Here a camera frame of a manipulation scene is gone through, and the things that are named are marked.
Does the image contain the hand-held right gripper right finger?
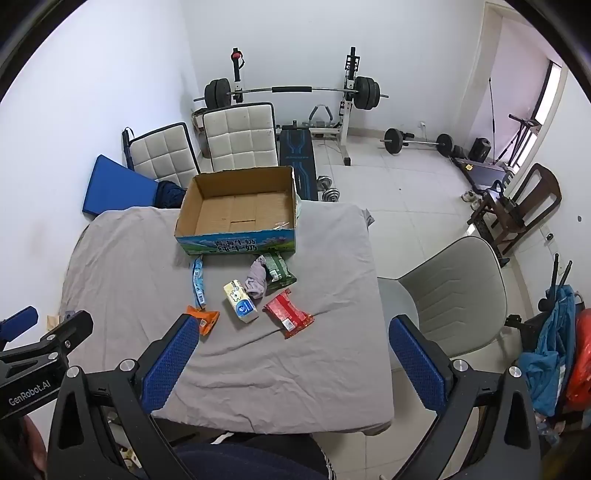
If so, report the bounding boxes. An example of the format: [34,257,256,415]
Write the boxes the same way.
[389,315,542,480]

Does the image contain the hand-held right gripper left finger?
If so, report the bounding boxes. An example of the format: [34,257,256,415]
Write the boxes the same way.
[47,315,200,480]

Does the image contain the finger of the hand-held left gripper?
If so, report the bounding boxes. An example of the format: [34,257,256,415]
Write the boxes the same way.
[0,311,94,367]
[0,306,39,352]

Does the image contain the orange snack packet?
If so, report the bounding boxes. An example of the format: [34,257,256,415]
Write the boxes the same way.
[186,305,221,335]

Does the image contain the blue stick snack packet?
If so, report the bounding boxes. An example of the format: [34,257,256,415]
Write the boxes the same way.
[191,256,207,309]

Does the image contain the yellow white snack box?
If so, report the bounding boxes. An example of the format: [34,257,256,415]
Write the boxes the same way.
[223,279,260,329]

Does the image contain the grey-purple sock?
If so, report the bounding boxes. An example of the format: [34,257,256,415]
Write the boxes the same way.
[244,255,269,297]

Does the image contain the red snack packet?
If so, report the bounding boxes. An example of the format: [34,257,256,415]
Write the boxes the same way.
[262,288,315,340]

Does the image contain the green snack packet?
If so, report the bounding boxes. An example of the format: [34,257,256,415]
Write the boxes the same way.
[262,251,297,292]

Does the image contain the printed cardboard box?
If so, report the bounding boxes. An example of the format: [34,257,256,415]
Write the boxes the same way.
[174,166,298,256]

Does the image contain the person's left hand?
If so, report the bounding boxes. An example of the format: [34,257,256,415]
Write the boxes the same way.
[21,415,48,480]

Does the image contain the grey-green shell chair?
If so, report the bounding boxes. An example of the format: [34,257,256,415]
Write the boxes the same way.
[378,236,509,370]

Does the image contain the person's dark trousers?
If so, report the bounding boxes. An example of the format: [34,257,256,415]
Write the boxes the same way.
[173,431,335,480]

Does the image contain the blue jacket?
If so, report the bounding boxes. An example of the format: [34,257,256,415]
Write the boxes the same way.
[517,285,578,416]

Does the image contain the blue foam mat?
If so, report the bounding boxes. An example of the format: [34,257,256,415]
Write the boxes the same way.
[82,154,160,217]

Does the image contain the dark blue cloth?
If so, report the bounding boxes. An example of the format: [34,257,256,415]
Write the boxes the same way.
[154,181,189,209]

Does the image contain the black antenna device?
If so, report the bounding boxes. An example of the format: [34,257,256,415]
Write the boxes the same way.
[538,253,574,315]

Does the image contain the orange bag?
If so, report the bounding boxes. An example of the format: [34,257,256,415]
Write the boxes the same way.
[564,308,591,414]

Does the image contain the black bag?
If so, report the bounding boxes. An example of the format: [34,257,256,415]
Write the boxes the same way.
[482,180,527,227]

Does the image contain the black hand pump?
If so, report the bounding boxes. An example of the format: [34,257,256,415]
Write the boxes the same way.
[121,128,136,169]

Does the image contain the white padded chair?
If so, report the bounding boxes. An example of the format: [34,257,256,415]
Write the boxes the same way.
[202,102,280,174]
[129,122,201,188]

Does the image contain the black treadmill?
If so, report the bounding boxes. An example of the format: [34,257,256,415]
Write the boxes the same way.
[452,157,515,195]

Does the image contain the dark wooden chair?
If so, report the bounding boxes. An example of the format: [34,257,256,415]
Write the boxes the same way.
[467,162,563,268]

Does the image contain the black speaker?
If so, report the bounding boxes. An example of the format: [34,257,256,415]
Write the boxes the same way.
[470,137,492,163]

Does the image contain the short barbell with black plates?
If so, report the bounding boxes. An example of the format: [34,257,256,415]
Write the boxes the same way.
[383,128,454,158]

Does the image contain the black and blue weight bench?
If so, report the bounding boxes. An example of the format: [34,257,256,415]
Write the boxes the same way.
[279,124,320,202]

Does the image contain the black tripod stand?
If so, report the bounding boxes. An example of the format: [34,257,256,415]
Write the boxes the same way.
[494,113,541,167]

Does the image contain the white barbell rack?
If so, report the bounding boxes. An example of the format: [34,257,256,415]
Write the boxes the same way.
[231,46,365,167]

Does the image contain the window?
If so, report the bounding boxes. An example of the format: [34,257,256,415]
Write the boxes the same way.
[526,60,568,153]

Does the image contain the long barbell with black plates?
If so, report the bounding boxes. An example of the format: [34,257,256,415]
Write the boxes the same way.
[193,78,389,112]

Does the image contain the grey exercise handle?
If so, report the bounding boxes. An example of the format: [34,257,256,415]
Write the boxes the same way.
[308,104,334,127]

